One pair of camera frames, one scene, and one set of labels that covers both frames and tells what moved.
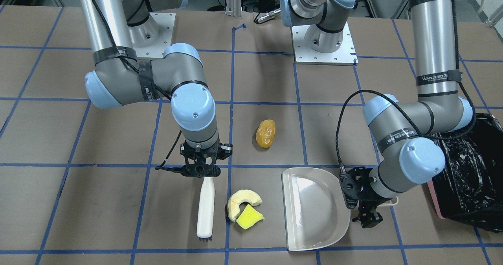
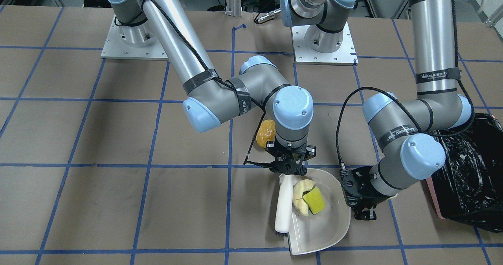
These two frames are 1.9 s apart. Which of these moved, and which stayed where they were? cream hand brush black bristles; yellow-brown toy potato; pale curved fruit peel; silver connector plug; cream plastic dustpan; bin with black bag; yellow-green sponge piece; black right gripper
Moved: yellow-green sponge piece; pale curved fruit peel; cream hand brush black bristles; black right gripper
Stayed: cream plastic dustpan; bin with black bag; yellow-brown toy potato; silver connector plug
